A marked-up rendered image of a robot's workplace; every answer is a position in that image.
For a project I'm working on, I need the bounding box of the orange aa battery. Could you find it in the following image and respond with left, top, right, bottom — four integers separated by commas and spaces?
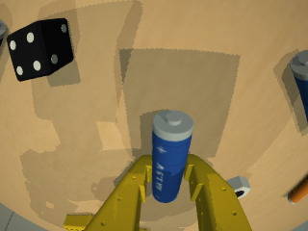
288, 175, 308, 205

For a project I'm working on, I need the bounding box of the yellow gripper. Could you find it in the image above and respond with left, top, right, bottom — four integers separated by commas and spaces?
83, 154, 252, 231

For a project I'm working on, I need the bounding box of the grey hex nut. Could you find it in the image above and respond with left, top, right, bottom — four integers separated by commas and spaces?
226, 175, 251, 199

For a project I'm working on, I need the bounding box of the black die with white pips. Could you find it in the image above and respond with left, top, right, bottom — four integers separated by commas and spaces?
7, 18, 74, 82

